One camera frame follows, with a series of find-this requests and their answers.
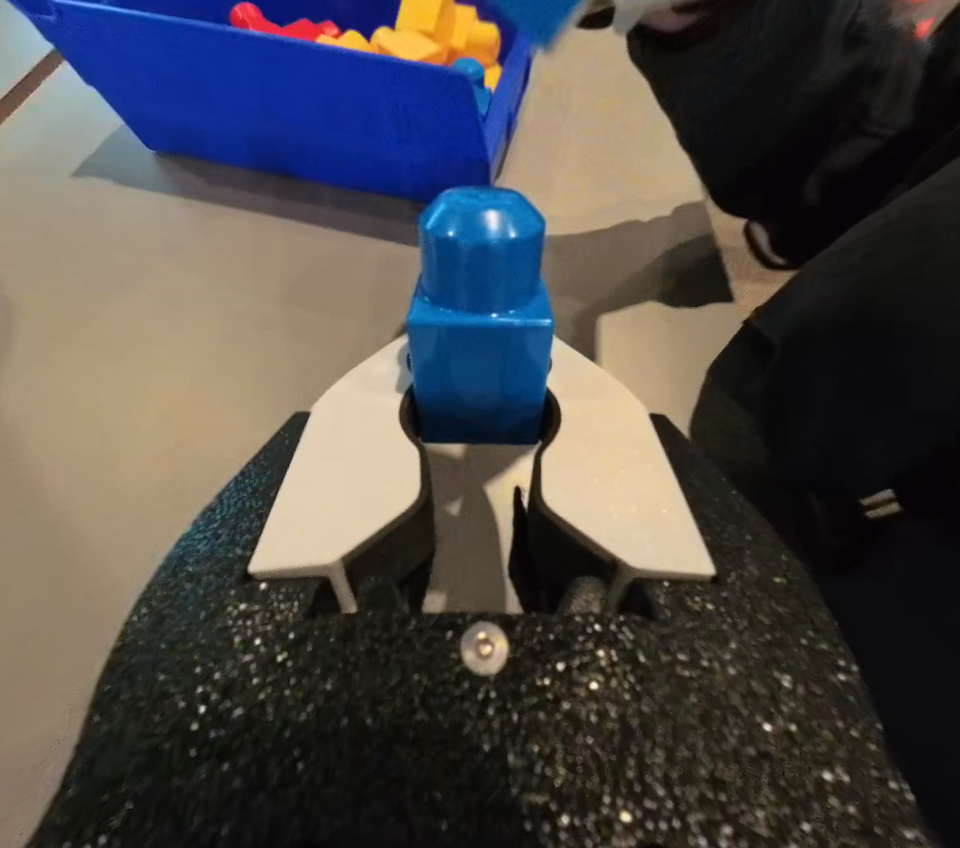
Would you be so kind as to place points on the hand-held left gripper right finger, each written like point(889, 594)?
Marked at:
point(622, 488)

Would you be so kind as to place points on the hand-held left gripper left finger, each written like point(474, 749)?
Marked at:
point(337, 488)

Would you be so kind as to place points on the blue single-stud mega block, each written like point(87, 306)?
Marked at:
point(480, 353)

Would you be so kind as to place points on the pile of mixed mega blocks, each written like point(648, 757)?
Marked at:
point(435, 15)

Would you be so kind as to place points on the blue plastic bin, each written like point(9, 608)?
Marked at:
point(262, 105)

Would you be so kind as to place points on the person's black clothing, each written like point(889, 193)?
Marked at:
point(862, 375)

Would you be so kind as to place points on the dark shoe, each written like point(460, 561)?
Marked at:
point(765, 248)

